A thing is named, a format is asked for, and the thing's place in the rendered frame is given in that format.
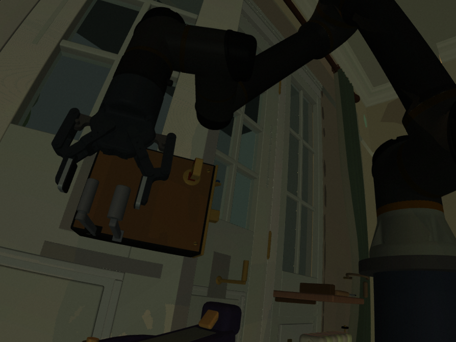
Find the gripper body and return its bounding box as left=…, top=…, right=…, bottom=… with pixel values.
left=89, top=73, right=169, bottom=160

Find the white glazed door leaf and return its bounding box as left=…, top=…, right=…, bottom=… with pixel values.
left=192, top=82, right=279, bottom=342
left=0, top=0, right=221, bottom=342
left=277, top=69, right=326, bottom=342

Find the white radiator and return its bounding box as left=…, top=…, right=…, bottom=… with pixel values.
left=298, top=331, right=354, bottom=342

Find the grey key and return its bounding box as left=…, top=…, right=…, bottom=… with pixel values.
left=107, top=185, right=131, bottom=242
left=75, top=178, right=99, bottom=237

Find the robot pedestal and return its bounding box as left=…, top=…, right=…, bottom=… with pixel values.
left=358, top=256, right=456, bottom=342

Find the brown wooden block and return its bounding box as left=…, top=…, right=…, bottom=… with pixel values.
left=299, top=283, right=336, bottom=294

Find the orange wooden block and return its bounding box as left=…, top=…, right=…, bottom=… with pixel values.
left=199, top=309, right=219, bottom=330

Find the green curtain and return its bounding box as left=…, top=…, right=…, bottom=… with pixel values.
left=336, top=69, right=373, bottom=342

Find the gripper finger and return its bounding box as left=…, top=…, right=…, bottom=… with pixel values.
left=52, top=108, right=100, bottom=193
left=134, top=133, right=178, bottom=210

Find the dark brown curtain rod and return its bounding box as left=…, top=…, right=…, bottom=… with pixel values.
left=285, top=0, right=339, bottom=74

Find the wooden shelf board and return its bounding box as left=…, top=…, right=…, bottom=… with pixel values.
left=273, top=289, right=366, bottom=306

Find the dark blue chair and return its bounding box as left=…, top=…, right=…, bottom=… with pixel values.
left=200, top=301, right=243, bottom=342

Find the brown lock case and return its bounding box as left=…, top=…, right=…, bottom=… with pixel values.
left=70, top=148, right=219, bottom=258

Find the brass lever handle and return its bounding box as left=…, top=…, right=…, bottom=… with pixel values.
left=216, top=260, right=250, bottom=285

